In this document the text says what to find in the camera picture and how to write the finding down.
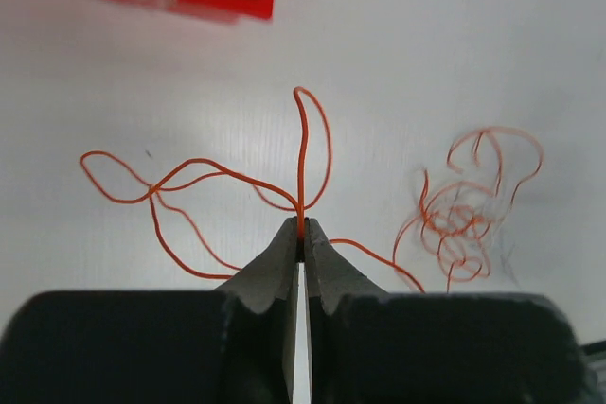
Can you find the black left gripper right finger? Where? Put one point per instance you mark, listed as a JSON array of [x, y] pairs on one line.
[[368, 345]]

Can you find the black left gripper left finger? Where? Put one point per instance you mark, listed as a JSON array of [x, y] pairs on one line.
[[233, 344]]

